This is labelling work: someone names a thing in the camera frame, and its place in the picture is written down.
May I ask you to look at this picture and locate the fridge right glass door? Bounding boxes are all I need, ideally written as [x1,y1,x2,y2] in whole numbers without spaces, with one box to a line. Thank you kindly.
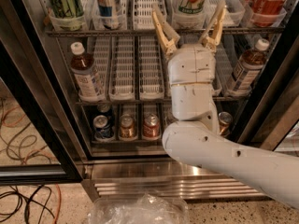
[231,12,299,150]

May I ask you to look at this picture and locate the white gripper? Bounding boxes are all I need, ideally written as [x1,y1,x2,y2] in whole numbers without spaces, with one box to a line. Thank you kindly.
[151,0,226,86]

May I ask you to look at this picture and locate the red can bottom shelf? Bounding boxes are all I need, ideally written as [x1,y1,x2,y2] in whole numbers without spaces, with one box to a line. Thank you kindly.
[143,114,160,139]

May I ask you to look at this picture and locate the empty white tray top right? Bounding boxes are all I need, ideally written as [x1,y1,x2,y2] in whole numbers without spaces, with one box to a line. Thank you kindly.
[204,0,245,27]

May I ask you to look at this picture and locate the right tea bottle white cap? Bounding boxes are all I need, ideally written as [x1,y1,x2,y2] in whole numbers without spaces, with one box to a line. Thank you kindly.
[225,38,271,95]

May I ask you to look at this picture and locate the tea bottle white cap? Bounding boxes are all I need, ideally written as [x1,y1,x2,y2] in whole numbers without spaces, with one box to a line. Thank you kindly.
[70,42,104,102]
[225,38,271,95]

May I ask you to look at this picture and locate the fridge left glass door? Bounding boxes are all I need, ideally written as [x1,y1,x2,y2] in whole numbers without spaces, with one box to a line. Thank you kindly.
[1,0,85,185]

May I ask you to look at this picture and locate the fridge bottom steel grille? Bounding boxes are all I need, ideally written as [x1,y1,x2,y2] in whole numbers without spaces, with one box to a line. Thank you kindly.
[81,174,264,201]

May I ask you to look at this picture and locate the dark can behind pepsi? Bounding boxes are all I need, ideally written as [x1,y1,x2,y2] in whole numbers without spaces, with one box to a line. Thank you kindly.
[97,104,113,117]

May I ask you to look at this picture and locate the clear plastic bin with bag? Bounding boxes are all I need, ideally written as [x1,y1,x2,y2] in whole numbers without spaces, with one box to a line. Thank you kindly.
[88,193,190,224]

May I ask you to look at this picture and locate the left tea bottle white cap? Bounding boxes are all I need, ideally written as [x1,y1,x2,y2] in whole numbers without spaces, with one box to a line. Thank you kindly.
[70,42,104,102]

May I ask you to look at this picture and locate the fridge glass door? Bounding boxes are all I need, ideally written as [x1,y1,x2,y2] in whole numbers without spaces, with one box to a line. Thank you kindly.
[231,12,299,150]
[1,0,85,185]

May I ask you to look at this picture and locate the blue pepsi can front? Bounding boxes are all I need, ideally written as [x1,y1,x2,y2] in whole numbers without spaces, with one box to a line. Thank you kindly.
[93,115,113,139]

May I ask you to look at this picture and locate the green can top shelf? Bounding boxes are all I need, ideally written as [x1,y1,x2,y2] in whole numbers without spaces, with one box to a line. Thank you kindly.
[50,0,84,19]

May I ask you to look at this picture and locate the gold brown can left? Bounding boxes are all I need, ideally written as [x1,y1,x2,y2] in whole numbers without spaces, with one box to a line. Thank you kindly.
[120,114,135,138]

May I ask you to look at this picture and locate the red coca-cola can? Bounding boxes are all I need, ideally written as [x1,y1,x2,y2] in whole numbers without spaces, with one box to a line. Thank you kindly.
[241,0,286,27]

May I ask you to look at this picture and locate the orange gold can right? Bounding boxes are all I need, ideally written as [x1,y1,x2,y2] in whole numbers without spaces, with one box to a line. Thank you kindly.
[218,111,233,136]

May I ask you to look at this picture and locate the clear water bottle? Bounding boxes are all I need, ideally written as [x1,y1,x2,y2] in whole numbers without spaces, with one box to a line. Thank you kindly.
[164,109,175,128]

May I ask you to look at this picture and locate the orange cable on floor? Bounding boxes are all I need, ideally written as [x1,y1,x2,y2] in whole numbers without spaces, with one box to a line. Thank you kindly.
[0,105,63,224]

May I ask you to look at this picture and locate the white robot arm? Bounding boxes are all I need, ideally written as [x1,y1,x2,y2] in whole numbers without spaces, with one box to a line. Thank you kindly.
[151,0,299,209]

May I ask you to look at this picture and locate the black cables on floor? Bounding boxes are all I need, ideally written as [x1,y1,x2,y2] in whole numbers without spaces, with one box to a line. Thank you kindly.
[0,184,56,224]

